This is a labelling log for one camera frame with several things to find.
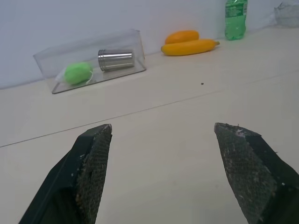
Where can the green mesh sponge ball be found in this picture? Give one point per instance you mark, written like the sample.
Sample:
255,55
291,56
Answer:
77,72

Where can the yellow banana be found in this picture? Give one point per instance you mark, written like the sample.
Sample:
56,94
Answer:
189,47

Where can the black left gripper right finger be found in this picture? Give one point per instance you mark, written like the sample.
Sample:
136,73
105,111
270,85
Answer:
254,177

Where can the green plastic soda bottle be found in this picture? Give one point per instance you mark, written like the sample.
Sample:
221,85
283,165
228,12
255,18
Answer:
234,23

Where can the clear plastic bowl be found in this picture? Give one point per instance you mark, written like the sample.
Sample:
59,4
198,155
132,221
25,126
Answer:
288,15

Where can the orange mango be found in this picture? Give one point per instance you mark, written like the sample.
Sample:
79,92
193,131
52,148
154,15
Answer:
182,36

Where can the stainless steel cup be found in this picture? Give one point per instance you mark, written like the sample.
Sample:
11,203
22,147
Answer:
116,60

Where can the clear plastic box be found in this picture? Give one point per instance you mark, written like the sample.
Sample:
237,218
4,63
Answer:
70,53

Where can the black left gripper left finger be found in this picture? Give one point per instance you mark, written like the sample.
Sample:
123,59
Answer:
91,177

